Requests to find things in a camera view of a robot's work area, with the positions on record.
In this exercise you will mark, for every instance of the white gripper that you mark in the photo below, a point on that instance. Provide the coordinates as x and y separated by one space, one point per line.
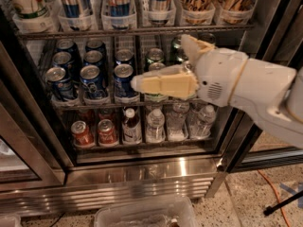
219 75

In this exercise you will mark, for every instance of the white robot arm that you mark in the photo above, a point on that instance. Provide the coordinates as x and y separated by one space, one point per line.
269 93

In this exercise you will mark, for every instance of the green can front left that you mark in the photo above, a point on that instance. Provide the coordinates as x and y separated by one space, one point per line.
155 97

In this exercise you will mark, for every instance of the blue pepsi can front right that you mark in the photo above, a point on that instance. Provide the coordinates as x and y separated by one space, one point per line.
123 74

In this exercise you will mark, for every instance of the blue pepsi can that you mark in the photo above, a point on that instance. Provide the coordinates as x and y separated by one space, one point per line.
60 84
93 82
123 74

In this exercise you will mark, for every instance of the blue pepsi can front middle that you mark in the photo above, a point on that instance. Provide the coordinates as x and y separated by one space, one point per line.
93 82

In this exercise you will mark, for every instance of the red soda can right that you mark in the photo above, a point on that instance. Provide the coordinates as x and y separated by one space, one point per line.
107 132

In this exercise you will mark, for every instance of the red soda can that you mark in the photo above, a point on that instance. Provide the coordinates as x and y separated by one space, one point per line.
81 133
107 132

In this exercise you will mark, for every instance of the red soda can left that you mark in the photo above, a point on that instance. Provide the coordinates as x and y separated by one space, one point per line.
81 133

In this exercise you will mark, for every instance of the blue pepsi can front left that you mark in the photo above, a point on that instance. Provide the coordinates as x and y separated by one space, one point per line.
60 84

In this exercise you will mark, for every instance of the stainless steel fridge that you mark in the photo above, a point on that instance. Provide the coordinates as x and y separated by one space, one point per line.
46 173

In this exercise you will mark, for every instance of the white patterned tall can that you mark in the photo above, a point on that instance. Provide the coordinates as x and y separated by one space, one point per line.
30 9

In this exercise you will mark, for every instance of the clear water bottle right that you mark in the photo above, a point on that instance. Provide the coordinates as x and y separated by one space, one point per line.
205 120

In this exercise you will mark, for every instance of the clear water bottle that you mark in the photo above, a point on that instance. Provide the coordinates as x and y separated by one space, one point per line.
155 126
205 120

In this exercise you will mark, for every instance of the clear water bottle left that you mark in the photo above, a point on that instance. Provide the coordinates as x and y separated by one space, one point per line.
155 126

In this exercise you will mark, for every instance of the dark juice bottle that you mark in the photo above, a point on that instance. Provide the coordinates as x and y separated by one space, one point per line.
131 127

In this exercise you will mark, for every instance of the clear plastic bin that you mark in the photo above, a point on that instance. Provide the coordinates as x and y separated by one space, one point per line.
153 212

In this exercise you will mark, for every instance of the black stand leg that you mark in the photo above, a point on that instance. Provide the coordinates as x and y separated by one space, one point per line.
271 209

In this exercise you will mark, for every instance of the top wire shelf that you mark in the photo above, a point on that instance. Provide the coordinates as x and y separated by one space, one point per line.
133 32

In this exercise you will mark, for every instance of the wire shelf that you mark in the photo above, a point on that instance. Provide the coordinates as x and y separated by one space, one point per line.
133 32
137 103

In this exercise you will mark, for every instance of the middle wire shelf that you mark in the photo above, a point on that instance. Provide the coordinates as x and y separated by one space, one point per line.
137 103

